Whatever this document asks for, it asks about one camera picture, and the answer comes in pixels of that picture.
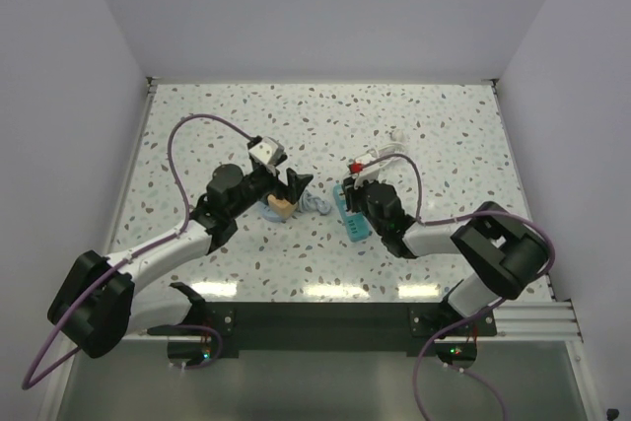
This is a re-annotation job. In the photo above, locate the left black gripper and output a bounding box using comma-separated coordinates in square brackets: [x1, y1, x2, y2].
[229, 154, 312, 219]

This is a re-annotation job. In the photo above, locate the beige cube socket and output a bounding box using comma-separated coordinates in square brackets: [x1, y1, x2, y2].
[267, 194, 298, 220]

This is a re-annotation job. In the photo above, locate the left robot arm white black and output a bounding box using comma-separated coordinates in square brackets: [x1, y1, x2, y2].
[47, 164, 314, 358]

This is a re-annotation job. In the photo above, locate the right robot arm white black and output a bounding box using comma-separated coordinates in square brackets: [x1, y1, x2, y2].
[342, 176, 555, 335]

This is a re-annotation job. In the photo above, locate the teal power strip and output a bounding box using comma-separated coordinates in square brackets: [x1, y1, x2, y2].
[332, 184, 371, 243]

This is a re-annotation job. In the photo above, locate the round light blue socket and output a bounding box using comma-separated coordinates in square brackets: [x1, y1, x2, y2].
[258, 202, 297, 223]

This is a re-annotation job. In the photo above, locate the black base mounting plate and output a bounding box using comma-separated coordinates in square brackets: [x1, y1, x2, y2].
[166, 299, 494, 368]

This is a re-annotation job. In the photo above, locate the light blue cord with plug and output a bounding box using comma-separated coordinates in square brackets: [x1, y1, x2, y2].
[298, 188, 334, 216]

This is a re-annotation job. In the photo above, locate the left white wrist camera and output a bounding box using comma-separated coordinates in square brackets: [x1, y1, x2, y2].
[247, 136, 287, 169]

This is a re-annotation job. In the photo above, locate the white coiled power cable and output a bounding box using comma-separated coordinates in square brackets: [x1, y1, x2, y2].
[362, 128, 415, 161]

